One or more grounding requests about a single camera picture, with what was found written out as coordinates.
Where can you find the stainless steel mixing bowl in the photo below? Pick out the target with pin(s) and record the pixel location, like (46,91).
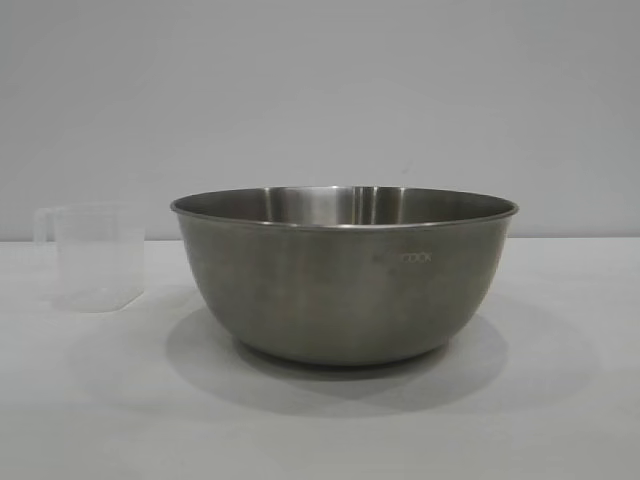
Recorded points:
(345,280)

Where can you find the clear plastic measuring cup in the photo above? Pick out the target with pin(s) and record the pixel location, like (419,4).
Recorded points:
(100,250)

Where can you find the white tablecloth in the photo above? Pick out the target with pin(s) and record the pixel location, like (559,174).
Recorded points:
(100,400)

